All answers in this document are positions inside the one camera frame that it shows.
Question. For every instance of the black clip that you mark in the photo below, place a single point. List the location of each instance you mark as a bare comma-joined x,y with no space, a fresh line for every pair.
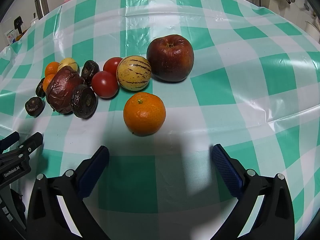
18,24

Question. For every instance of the large red apple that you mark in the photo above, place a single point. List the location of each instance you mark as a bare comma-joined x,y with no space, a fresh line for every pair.
170,58

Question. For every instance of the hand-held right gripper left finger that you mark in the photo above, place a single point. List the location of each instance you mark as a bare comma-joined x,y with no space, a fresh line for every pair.
93,172

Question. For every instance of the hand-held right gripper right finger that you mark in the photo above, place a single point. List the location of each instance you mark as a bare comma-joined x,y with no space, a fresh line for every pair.
227,172

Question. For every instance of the striped yellow pepino melon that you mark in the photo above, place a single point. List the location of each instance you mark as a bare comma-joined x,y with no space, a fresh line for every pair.
133,73

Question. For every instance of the small yellow pepino melon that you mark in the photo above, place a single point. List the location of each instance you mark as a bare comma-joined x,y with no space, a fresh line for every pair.
68,63

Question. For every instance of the red tomato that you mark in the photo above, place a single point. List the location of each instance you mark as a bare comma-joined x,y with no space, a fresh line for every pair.
112,65
104,84

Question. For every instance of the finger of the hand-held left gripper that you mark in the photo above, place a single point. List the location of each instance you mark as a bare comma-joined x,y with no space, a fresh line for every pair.
32,142
11,140

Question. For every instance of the large dark passion fruit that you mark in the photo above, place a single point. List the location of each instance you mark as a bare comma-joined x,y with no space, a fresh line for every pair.
84,101
90,70

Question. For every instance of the small dark passion fruit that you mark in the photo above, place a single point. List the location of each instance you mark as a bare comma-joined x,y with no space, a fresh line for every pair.
34,106
40,88

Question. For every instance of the green white checkered tablecloth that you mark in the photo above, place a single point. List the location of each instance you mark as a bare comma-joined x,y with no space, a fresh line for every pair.
212,100

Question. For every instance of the white red packet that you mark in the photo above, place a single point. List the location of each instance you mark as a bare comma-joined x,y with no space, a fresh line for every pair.
10,37

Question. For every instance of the small mandarin orange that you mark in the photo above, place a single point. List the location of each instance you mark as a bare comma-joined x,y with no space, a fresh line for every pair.
51,68
47,82

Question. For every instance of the large mandarin orange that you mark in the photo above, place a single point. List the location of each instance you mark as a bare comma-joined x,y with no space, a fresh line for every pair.
144,113

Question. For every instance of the wrinkled dark red apple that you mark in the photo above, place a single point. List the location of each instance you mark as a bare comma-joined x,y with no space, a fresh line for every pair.
62,91

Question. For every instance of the steel thermos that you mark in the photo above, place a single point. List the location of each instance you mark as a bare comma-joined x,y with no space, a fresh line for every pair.
41,5

